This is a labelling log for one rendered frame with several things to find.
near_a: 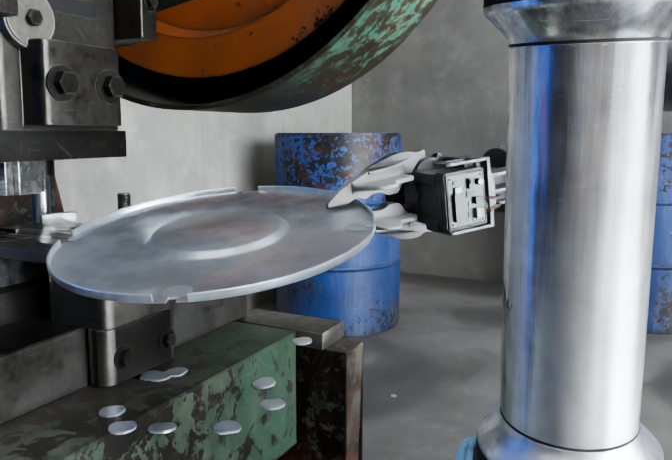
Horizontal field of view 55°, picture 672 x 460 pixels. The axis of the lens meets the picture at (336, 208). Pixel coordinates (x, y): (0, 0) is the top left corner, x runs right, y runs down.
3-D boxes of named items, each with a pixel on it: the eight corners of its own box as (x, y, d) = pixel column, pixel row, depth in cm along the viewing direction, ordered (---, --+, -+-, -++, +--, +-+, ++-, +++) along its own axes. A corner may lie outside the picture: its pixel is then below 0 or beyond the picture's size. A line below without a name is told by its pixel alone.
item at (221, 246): (-26, 312, 46) (-29, 302, 46) (123, 199, 74) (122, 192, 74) (376, 296, 44) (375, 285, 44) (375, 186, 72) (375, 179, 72)
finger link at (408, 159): (367, 156, 64) (441, 146, 68) (360, 156, 66) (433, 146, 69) (371, 203, 65) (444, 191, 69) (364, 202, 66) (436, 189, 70)
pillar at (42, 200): (57, 253, 82) (51, 142, 81) (42, 256, 80) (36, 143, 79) (45, 251, 83) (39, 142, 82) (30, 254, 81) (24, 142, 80)
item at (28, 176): (50, 192, 72) (48, 158, 71) (11, 196, 67) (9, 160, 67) (30, 191, 73) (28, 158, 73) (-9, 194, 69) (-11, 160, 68)
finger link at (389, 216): (349, 219, 59) (432, 200, 63) (322, 212, 65) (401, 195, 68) (353, 252, 60) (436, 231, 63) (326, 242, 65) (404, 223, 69)
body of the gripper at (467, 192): (439, 161, 61) (538, 144, 66) (393, 158, 68) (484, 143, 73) (446, 240, 62) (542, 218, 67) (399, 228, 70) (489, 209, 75)
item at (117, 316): (284, 368, 66) (283, 237, 64) (196, 423, 53) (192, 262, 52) (104, 333, 77) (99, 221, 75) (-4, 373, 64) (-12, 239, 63)
